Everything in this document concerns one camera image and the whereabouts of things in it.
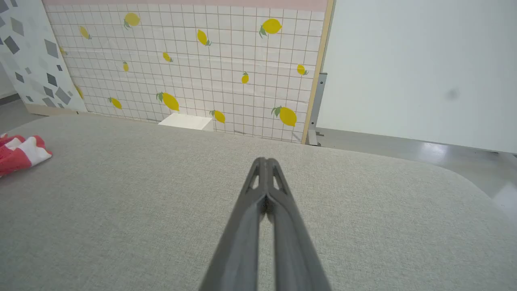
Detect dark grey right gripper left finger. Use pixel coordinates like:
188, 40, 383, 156
200, 157, 268, 291

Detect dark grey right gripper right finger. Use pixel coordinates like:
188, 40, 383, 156
266, 158, 332, 291

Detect red and white shorts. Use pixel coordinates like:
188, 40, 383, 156
0, 133, 53, 178

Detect white box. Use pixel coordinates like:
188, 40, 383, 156
158, 113, 214, 132

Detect lemon print tile panel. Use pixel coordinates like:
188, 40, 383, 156
42, 0, 336, 145

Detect white partition board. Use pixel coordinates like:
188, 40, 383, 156
315, 0, 517, 155

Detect grey terrazzo pattern panel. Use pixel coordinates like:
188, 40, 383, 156
0, 0, 88, 116

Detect grey metal support bracket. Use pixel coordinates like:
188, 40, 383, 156
306, 72, 328, 147

